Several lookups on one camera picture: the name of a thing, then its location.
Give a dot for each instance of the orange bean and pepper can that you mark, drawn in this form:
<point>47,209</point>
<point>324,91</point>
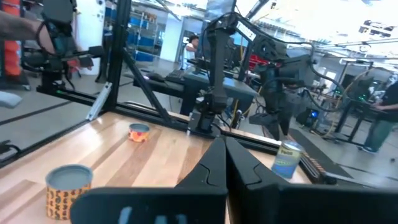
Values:
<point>66,196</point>

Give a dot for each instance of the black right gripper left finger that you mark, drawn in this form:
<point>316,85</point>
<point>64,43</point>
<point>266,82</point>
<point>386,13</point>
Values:
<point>205,186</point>

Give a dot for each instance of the dark background desk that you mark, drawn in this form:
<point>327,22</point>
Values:
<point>192,84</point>

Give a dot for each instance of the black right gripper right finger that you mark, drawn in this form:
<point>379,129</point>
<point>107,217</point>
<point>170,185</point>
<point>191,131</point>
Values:
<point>248,193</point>

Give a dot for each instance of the black keyboard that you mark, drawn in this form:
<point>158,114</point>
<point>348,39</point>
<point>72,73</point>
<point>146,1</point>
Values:
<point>175,75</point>

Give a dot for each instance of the shelving with blue bins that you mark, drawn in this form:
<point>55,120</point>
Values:
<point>144,40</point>

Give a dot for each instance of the green blue peas can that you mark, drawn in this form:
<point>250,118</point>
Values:
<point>286,161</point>

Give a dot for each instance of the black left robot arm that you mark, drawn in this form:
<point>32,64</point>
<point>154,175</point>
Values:
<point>219,62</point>

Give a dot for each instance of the silver metal bracket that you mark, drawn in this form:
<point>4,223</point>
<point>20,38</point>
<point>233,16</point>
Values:
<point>99,101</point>

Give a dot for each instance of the person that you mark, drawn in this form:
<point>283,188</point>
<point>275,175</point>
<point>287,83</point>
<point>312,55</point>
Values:
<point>379,124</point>
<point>189,51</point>

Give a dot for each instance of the short pink yellow patterned can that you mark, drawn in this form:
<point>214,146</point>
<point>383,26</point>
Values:
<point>139,133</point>

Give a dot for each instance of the black computer mouse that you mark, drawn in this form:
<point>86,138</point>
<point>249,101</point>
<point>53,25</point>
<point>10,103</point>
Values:
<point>155,77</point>

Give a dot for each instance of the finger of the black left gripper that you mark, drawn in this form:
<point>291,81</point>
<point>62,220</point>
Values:
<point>285,121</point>
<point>270,119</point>

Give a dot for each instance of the person's forearm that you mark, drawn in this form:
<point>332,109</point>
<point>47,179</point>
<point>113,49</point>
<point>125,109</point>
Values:
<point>18,29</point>

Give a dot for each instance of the black aluminium table frame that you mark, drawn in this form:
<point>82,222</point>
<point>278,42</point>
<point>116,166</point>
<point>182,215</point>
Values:
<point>119,46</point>

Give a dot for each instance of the orange stacked bins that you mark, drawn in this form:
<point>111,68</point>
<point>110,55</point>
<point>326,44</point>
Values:
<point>12,53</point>

